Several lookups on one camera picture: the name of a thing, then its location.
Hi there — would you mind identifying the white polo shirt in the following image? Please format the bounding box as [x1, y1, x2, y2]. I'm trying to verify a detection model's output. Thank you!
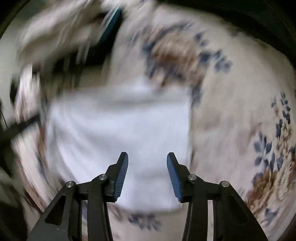
[46, 79, 191, 212]

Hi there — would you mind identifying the floral bed blanket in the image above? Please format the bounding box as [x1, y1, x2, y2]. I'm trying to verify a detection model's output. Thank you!
[13, 1, 295, 240]

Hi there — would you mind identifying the black white folded garment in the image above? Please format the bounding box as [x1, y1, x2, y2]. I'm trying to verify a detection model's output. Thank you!
[30, 6, 125, 79]

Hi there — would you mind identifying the beige folded garment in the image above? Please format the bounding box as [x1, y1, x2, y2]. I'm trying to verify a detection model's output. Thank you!
[17, 1, 103, 68]

